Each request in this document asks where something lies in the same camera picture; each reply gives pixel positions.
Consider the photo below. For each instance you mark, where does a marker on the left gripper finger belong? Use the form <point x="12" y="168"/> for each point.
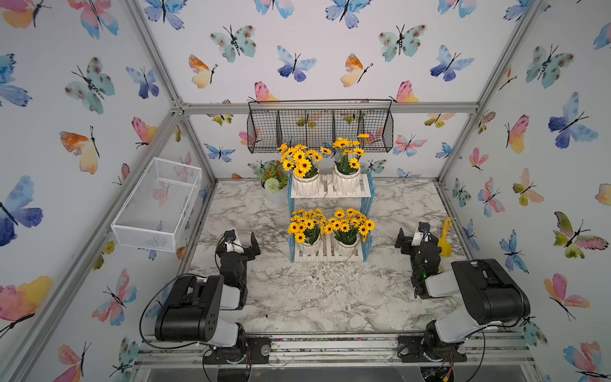
<point x="221" y="249"/>
<point x="254" y="249"/>

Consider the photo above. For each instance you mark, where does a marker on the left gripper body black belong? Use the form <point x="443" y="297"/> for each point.
<point x="242" y="259"/>

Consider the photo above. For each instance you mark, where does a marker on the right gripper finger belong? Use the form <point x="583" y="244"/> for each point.
<point x="403" y="242"/>
<point x="434" y="251"/>

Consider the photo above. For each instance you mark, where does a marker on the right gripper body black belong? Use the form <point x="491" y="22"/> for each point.
<point x="414" y="254"/>

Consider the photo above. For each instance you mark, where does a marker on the sunflower pot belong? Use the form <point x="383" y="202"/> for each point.
<point x="347" y="169"/>
<point x="349" y="230"/>
<point x="302" y="163"/>
<point x="306" y="229"/>

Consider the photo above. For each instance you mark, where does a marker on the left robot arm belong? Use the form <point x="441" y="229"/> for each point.
<point x="190" y="314"/>

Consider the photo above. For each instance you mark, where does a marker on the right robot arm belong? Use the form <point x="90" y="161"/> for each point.
<point x="490" y="297"/>

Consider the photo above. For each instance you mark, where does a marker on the yellow toy shovel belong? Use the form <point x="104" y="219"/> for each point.
<point x="443" y="244"/>

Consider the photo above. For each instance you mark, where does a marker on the red green flower pot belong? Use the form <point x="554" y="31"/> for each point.
<point x="274" y="180"/>

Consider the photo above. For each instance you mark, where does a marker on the blue white slatted shelf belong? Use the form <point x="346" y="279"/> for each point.
<point x="325" y="248"/>

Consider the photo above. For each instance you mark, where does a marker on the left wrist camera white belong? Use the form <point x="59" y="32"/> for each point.
<point x="231" y="242"/>

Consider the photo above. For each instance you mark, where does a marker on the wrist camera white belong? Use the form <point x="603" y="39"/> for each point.
<point x="422" y="234"/>
<point x="231" y="242"/>

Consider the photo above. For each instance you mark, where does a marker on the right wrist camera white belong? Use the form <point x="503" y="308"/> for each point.
<point x="422" y="234"/>

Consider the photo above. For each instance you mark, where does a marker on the white mesh wall basket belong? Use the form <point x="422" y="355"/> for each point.
<point x="156" y="211"/>

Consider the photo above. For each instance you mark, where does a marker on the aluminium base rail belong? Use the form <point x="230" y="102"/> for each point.
<point x="369" y="349"/>

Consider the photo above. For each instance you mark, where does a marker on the black wire wall basket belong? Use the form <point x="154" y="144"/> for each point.
<point x="317" y="123"/>

